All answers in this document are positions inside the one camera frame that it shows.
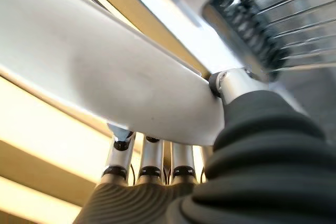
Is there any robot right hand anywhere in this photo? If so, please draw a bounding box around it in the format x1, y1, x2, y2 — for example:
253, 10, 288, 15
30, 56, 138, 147
73, 68, 336, 224

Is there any white round plate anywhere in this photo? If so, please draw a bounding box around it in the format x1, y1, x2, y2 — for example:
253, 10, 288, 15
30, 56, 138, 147
0, 0, 226, 147

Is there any black roll-up drying rack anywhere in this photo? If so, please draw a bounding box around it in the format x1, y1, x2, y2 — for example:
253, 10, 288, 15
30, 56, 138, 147
203, 0, 336, 80

